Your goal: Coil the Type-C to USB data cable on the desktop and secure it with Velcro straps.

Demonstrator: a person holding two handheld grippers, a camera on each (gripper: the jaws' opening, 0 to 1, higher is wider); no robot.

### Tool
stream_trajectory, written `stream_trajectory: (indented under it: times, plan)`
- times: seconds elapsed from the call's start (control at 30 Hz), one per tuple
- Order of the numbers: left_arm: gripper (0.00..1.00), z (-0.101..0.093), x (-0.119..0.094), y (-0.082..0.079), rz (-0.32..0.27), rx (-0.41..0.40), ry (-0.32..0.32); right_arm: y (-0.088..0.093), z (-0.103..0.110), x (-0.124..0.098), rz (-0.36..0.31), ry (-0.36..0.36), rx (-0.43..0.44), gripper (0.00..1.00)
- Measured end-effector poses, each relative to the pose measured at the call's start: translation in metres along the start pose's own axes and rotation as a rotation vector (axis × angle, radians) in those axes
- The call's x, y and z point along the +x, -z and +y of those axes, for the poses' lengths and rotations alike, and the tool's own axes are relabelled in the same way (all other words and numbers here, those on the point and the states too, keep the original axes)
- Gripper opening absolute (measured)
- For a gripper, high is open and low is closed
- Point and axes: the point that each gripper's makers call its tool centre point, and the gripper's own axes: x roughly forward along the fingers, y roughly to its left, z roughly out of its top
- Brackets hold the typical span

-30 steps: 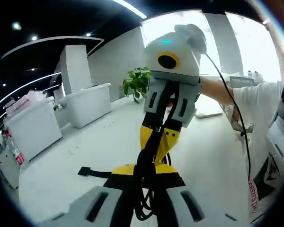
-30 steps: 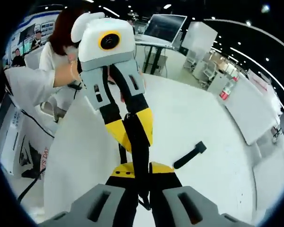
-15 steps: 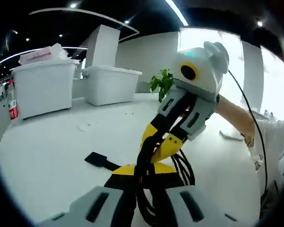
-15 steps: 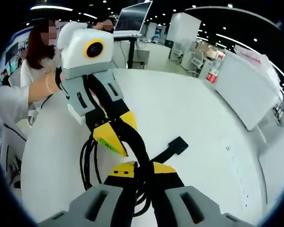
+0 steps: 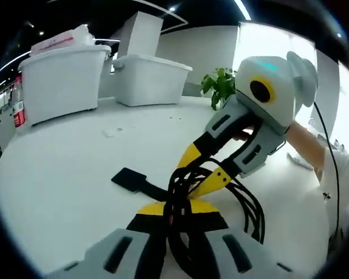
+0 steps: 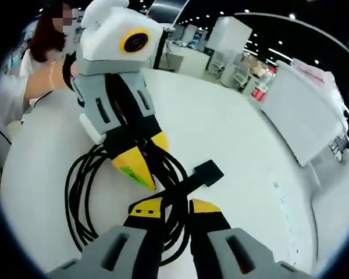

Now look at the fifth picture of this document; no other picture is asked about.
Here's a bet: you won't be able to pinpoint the white lidded storage bin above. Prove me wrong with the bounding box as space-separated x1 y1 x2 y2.
111 55 194 107

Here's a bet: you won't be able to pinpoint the black data cable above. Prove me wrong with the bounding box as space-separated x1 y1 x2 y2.
162 158 266 279

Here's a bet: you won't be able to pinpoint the green potted plant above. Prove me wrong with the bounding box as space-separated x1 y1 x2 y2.
200 67 238 112

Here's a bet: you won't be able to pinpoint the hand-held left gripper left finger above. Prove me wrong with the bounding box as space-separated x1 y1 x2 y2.
48 202 166 279

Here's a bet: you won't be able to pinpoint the black gripper power cable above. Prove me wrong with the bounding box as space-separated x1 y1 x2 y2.
312 101 343 235

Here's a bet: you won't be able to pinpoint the white storage bin with contents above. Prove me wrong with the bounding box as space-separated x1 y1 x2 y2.
17 44 112 127

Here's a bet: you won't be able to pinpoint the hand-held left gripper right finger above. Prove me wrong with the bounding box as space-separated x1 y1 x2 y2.
190 200 298 279

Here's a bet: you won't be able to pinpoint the person's right hand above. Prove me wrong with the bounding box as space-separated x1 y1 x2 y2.
232 128 252 144

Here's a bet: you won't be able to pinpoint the red and white packages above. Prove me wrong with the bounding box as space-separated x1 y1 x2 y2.
30 24 95 56

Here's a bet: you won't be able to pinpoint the red label drink bottle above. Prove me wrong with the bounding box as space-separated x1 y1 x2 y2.
12 76 27 129

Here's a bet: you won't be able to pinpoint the white desktop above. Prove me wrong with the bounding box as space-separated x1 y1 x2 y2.
0 95 338 277

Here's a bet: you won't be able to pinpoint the white square pillar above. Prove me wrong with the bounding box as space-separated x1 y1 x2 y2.
127 10 165 58

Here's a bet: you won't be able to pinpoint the black Velcro strap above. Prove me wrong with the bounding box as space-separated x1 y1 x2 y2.
111 167 171 202

